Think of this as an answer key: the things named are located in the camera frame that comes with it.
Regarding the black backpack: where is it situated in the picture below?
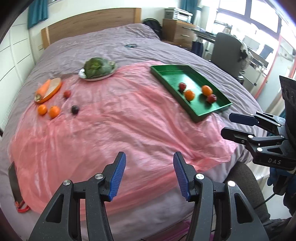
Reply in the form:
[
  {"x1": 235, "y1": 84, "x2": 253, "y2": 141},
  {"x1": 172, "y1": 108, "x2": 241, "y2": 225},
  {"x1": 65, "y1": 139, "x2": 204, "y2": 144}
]
[{"x1": 142, "y1": 18, "x2": 163, "y2": 40}]

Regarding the small orange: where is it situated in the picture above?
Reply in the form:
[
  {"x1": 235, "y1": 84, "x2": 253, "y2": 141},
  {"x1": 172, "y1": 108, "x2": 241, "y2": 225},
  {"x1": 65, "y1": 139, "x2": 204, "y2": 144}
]
[{"x1": 37, "y1": 104, "x2": 48, "y2": 116}]

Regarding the dark blue bag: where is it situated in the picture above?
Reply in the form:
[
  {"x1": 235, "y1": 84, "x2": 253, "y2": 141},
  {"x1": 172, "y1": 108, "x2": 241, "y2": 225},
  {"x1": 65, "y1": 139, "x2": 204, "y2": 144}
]
[{"x1": 191, "y1": 41, "x2": 204, "y2": 57}]

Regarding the grey printer box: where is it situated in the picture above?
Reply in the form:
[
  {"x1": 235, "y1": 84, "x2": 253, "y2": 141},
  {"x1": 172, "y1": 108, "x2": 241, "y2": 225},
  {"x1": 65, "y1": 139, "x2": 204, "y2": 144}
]
[{"x1": 165, "y1": 8, "x2": 193, "y2": 23}]

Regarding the red phone strap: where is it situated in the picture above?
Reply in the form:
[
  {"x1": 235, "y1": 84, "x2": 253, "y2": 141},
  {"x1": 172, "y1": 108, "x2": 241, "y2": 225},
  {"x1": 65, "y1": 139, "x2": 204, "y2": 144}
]
[{"x1": 14, "y1": 200, "x2": 31, "y2": 214}]

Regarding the white enamel plate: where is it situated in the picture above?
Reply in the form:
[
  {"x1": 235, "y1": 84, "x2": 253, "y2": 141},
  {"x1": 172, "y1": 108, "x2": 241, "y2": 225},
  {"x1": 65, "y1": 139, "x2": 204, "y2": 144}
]
[{"x1": 78, "y1": 64, "x2": 117, "y2": 82}]

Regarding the wooden drawer cabinet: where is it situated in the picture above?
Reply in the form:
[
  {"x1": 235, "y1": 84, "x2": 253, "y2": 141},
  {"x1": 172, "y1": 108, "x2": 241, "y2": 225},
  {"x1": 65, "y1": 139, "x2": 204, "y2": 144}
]
[{"x1": 162, "y1": 19, "x2": 196, "y2": 51}]

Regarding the pink plastic sheet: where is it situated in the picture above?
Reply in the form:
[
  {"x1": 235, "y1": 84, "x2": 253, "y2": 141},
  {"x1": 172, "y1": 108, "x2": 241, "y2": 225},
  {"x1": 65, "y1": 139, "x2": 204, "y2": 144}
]
[{"x1": 9, "y1": 61, "x2": 237, "y2": 214}]

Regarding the teal curtain right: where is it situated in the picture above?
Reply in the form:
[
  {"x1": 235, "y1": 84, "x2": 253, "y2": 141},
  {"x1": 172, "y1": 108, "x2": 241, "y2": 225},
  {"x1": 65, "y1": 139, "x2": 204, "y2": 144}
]
[{"x1": 180, "y1": 0, "x2": 200, "y2": 14}]

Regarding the orange oval dish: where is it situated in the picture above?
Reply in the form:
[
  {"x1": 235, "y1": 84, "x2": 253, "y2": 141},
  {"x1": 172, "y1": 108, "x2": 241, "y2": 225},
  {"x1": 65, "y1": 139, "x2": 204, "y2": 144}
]
[{"x1": 34, "y1": 78, "x2": 62, "y2": 104}]

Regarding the wooden headboard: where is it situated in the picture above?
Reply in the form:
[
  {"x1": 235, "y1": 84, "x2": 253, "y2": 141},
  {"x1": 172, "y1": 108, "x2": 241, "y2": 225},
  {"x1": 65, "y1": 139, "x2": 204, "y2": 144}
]
[{"x1": 41, "y1": 8, "x2": 142, "y2": 49}]

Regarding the green rectangular tray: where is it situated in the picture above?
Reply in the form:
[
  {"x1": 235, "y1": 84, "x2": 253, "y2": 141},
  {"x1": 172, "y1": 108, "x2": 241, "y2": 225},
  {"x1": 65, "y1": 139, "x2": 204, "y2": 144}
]
[{"x1": 151, "y1": 65, "x2": 232, "y2": 123}]

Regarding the dark plum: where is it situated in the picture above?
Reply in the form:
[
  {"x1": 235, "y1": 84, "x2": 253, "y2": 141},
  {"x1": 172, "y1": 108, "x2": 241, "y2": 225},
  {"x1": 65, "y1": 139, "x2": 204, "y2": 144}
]
[{"x1": 71, "y1": 105, "x2": 80, "y2": 115}]

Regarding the small red apple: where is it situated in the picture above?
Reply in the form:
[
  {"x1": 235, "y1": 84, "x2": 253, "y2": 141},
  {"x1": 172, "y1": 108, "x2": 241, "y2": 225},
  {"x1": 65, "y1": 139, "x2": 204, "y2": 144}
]
[{"x1": 63, "y1": 90, "x2": 71, "y2": 99}]

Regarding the white wardrobe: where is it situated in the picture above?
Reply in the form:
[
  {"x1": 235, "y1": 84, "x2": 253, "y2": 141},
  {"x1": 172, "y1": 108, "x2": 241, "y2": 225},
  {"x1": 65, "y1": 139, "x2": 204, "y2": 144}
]
[{"x1": 0, "y1": 11, "x2": 35, "y2": 130}]

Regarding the carrot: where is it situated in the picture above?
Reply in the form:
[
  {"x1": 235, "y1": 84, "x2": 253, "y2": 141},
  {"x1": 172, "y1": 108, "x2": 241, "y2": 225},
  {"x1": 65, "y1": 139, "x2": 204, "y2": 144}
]
[{"x1": 36, "y1": 79, "x2": 51, "y2": 98}]

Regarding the teal curtain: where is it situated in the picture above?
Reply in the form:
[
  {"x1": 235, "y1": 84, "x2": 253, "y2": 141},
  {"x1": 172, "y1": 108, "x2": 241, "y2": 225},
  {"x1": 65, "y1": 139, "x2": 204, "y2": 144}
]
[
  {"x1": 180, "y1": 0, "x2": 200, "y2": 14},
  {"x1": 27, "y1": 0, "x2": 49, "y2": 30}
]

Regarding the green bok choy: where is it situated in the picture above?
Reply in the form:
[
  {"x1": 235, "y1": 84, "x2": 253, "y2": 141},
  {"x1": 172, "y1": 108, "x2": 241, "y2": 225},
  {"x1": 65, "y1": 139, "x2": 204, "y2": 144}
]
[{"x1": 84, "y1": 57, "x2": 116, "y2": 75}]

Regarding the desk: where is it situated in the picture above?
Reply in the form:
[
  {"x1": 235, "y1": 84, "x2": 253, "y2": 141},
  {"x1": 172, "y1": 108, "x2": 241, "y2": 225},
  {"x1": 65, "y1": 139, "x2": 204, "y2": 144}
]
[{"x1": 193, "y1": 29, "x2": 268, "y2": 78}]

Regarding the large orange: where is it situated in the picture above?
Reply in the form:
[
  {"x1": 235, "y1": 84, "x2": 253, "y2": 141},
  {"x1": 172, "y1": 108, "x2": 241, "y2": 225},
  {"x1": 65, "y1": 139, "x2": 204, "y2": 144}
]
[{"x1": 184, "y1": 90, "x2": 195, "y2": 101}]

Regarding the teal curtain left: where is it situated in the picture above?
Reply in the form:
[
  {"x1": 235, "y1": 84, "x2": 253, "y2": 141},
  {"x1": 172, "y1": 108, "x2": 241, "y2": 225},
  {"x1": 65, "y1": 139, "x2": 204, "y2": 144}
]
[{"x1": 27, "y1": 0, "x2": 49, "y2": 30}]

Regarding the grey office chair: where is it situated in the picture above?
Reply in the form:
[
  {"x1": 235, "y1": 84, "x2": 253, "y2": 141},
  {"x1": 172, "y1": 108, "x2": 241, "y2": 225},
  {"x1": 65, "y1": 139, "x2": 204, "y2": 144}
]
[{"x1": 211, "y1": 32, "x2": 253, "y2": 84}]

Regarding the dark item on bed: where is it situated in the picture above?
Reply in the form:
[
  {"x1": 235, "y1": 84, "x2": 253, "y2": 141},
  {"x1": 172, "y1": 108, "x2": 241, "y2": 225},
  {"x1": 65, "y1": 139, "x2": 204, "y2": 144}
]
[{"x1": 125, "y1": 44, "x2": 137, "y2": 48}]

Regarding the black smartphone red case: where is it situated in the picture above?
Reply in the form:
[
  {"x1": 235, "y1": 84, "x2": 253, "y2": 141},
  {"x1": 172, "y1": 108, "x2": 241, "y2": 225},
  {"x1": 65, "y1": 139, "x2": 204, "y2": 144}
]
[{"x1": 8, "y1": 162, "x2": 23, "y2": 205}]

